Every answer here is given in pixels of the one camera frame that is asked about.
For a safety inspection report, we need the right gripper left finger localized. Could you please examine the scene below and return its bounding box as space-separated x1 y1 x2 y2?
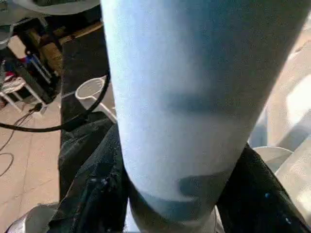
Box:
51 122 131 233

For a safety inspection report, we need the white plastic table top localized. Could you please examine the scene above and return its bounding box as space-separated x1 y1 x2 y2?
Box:
74 29 311 216

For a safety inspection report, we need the white plastic table leg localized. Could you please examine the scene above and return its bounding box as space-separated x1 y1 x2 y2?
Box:
100 0 311 233

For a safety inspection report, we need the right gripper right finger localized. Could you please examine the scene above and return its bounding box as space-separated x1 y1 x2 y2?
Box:
215 143 311 233

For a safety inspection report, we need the glossy black mat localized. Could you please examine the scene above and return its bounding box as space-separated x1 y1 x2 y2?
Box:
57 22 120 200

